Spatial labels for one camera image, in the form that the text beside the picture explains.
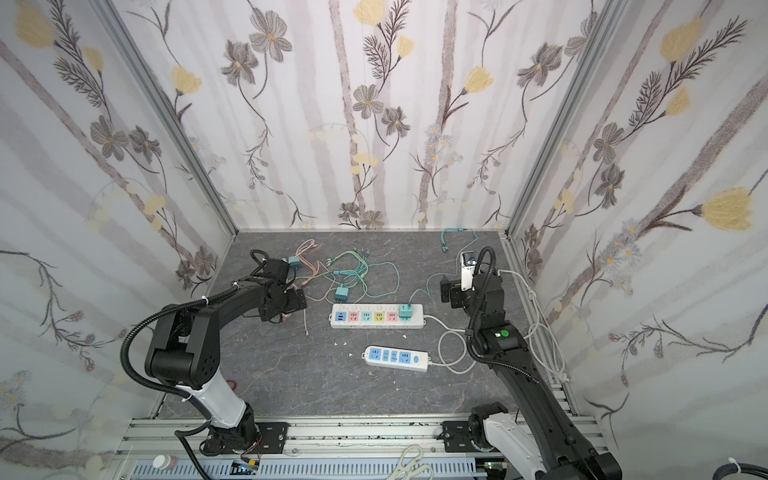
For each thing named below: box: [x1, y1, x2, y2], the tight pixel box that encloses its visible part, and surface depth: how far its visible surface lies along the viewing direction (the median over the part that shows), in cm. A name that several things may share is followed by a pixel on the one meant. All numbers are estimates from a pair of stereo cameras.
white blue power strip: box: [362, 345, 431, 373], surface depth 87 cm
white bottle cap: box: [152, 454, 171, 470], surface depth 69 cm
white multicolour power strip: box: [329, 304, 426, 329], surface depth 95 cm
